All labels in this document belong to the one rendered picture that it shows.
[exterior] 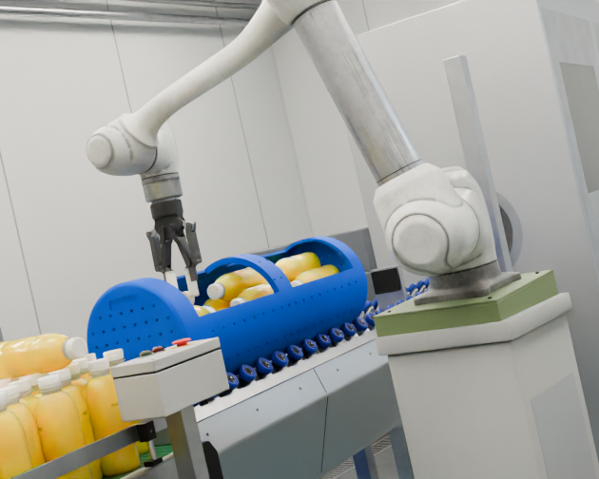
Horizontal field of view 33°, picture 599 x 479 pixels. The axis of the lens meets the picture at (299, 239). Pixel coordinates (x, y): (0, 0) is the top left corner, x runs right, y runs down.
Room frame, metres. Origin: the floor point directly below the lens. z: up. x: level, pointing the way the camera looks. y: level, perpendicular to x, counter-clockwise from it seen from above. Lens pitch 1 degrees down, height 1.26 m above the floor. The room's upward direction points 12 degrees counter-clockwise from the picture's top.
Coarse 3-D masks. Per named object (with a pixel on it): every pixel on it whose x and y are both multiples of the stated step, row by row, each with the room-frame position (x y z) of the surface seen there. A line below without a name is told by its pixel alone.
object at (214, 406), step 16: (352, 336) 2.82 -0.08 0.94; (368, 336) 2.87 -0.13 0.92; (304, 352) 2.61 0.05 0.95; (320, 352) 2.66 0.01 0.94; (336, 352) 2.70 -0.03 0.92; (288, 368) 2.50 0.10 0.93; (304, 368) 2.55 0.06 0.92; (256, 384) 2.37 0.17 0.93; (272, 384) 2.41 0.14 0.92; (208, 400) 2.22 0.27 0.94; (224, 400) 2.25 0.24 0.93; (240, 400) 2.28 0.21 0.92; (208, 416) 2.17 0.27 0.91
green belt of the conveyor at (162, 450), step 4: (164, 444) 2.03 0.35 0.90; (168, 444) 2.02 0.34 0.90; (156, 448) 2.01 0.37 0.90; (160, 448) 2.00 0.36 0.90; (164, 448) 1.99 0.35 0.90; (168, 448) 1.98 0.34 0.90; (148, 452) 1.98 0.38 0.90; (156, 452) 1.96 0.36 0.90; (160, 452) 1.95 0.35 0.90; (164, 452) 1.94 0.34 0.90; (168, 452) 1.93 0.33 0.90; (140, 456) 1.96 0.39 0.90; (144, 456) 1.95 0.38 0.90; (148, 456) 1.94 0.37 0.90; (160, 456) 1.91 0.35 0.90; (140, 460) 1.92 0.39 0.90; (144, 460) 1.91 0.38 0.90; (140, 468) 1.85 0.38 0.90; (128, 472) 1.83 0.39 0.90; (104, 476) 1.84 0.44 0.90; (108, 476) 1.83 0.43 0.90; (112, 476) 1.83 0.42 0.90; (116, 476) 1.82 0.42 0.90; (120, 476) 1.81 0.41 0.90; (124, 476) 1.81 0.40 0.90
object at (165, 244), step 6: (162, 228) 2.37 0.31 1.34; (162, 234) 2.38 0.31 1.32; (162, 240) 2.38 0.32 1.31; (168, 240) 2.40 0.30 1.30; (162, 246) 2.39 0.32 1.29; (168, 246) 2.39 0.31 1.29; (162, 252) 2.39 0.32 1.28; (168, 252) 2.40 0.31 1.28; (162, 258) 2.39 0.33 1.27; (168, 258) 2.40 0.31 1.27; (162, 264) 2.39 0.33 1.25; (168, 264) 2.40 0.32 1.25; (162, 270) 2.39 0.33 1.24
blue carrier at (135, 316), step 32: (256, 256) 2.56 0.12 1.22; (288, 256) 2.98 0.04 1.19; (320, 256) 2.93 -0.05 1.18; (352, 256) 2.86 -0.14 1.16; (128, 288) 2.19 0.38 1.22; (160, 288) 2.17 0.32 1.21; (288, 288) 2.52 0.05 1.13; (320, 288) 2.64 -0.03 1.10; (352, 288) 2.79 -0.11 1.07; (96, 320) 2.24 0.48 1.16; (128, 320) 2.20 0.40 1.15; (160, 320) 2.16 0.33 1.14; (192, 320) 2.16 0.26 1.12; (224, 320) 2.25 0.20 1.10; (256, 320) 2.36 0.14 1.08; (288, 320) 2.49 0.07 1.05; (320, 320) 2.65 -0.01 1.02; (352, 320) 2.87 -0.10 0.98; (96, 352) 2.26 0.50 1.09; (128, 352) 2.21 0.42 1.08; (224, 352) 2.25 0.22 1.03; (256, 352) 2.39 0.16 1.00
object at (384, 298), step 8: (376, 272) 3.30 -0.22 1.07; (384, 272) 3.28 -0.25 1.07; (392, 272) 3.27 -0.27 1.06; (400, 272) 3.29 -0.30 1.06; (376, 280) 3.30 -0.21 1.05; (384, 280) 3.28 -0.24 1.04; (392, 280) 3.27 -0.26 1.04; (400, 280) 3.27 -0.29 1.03; (376, 288) 3.30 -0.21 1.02; (384, 288) 3.29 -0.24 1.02; (392, 288) 3.27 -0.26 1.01; (400, 288) 3.28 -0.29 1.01; (384, 296) 3.31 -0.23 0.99; (392, 296) 3.30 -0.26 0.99; (400, 296) 3.28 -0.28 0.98; (384, 304) 3.31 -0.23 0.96
